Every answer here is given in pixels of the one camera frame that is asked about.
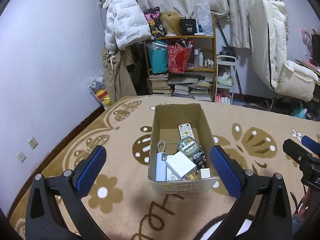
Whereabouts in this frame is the wooden bookshelf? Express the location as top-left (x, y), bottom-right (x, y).
top-left (144, 15), bottom-right (216, 102)

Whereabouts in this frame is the beige hanging coat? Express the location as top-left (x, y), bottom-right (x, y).
top-left (101, 46), bottom-right (137, 103)

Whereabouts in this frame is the teal bag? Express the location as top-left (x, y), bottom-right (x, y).
top-left (146, 41), bottom-right (168, 74)

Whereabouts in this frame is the black key bunch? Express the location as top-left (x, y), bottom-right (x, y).
top-left (189, 149), bottom-right (206, 169)

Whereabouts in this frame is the red patterned bag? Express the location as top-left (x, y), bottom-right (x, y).
top-left (168, 38), bottom-right (193, 74)

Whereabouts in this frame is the white wall socket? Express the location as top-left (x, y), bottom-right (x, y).
top-left (16, 151), bottom-right (26, 163)
top-left (28, 137), bottom-right (39, 149)

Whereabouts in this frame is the white rectangular charger block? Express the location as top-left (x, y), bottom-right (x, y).
top-left (200, 168), bottom-right (211, 179)

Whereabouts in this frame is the white remote control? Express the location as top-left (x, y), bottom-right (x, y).
top-left (178, 123), bottom-right (195, 139)

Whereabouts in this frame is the light blue power bank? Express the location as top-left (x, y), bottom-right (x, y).
top-left (155, 152), bottom-right (167, 181)

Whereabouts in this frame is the small green white case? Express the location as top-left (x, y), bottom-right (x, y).
top-left (177, 137), bottom-right (200, 158)

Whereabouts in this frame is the white puffer jacket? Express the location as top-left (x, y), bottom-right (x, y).
top-left (103, 0), bottom-right (151, 55)

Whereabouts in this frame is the plush toy bag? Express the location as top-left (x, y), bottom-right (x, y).
top-left (87, 72), bottom-right (112, 110)

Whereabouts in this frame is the brown cardboard box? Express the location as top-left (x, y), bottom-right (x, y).
top-left (148, 103), bottom-right (218, 194)

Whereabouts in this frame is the stack of books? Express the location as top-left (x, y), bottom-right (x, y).
top-left (149, 73), bottom-right (172, 96)

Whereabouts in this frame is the white folded mattress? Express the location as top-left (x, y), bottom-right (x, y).
top-left (248, 0), bottom-right (318, 102)

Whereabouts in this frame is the black box with 40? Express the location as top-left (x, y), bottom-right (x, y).
top-left (180, 18), bottom-right (197, 36)

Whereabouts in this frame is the white square box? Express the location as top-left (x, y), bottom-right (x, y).
top-left (165, 151), bottom-right (196, 181)

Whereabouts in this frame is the white metal cart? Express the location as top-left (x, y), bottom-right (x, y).
top-left (214, 55), bottom-right (236, 105)

